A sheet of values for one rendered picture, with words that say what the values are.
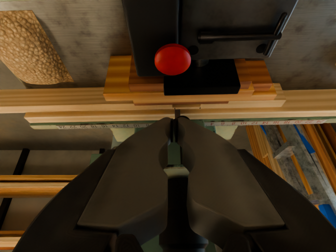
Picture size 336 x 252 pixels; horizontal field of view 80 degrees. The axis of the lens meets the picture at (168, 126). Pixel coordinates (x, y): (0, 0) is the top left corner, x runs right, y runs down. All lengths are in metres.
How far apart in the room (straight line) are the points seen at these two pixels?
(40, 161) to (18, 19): 2.87
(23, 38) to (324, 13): 0.39
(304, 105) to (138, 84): 0.30
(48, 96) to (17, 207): 2.69
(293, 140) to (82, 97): 0.97
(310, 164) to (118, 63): 0.94
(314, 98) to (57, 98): 0.46
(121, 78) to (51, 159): 2.83
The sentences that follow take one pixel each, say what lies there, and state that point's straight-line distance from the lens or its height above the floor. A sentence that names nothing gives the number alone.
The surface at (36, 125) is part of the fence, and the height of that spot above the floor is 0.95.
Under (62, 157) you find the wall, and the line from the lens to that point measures 3.05.
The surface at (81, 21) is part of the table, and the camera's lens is 0.32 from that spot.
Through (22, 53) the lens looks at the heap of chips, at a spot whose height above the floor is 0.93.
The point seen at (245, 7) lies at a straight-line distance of 0.18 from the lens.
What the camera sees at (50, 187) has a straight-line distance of 2.42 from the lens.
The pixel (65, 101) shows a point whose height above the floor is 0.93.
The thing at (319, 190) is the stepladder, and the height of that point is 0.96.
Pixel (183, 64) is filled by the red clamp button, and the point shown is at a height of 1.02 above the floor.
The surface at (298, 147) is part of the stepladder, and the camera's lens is 1.11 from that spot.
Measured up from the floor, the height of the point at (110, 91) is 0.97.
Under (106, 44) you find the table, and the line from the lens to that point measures 0.33.
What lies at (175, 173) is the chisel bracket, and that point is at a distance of 0.27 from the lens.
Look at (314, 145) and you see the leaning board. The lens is 1.66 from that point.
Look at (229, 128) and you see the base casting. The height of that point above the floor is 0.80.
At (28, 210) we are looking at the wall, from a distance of 3.00.
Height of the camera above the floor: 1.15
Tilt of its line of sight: 31 degrees down
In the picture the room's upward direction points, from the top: 179 degrees clockwise
